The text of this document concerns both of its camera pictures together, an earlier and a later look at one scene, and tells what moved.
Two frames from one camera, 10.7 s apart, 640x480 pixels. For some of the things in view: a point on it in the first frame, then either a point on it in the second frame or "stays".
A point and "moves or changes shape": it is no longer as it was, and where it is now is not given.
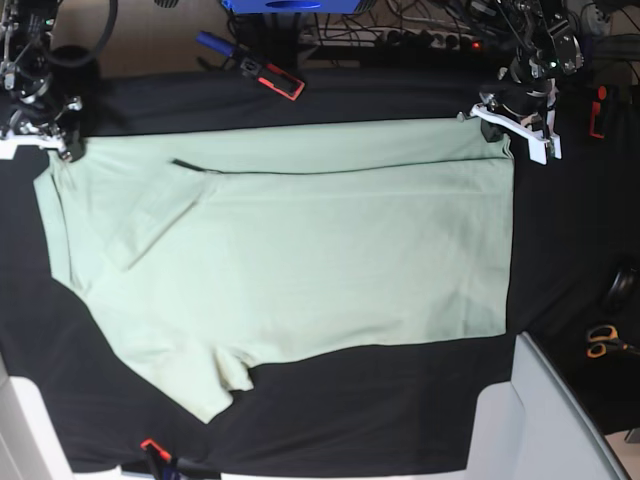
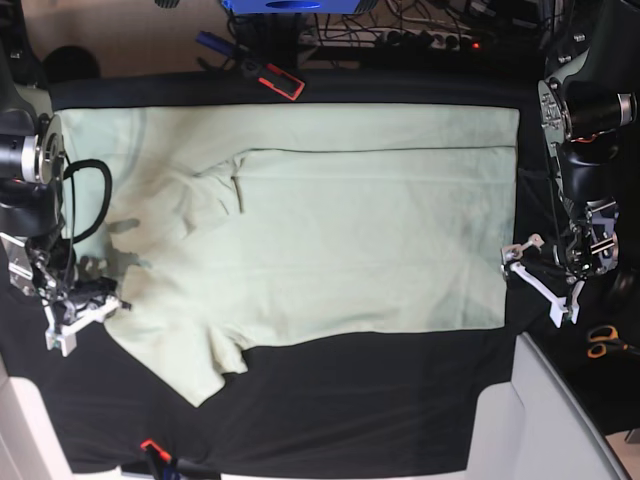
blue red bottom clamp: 164,466 stays
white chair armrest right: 534,427 stays
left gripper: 29,127 to 71,301
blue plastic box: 292,6 stays
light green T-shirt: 210,254 moves or changes shape
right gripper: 522,107 to 558,272
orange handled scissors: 602,338 stays
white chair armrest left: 30,448 stays
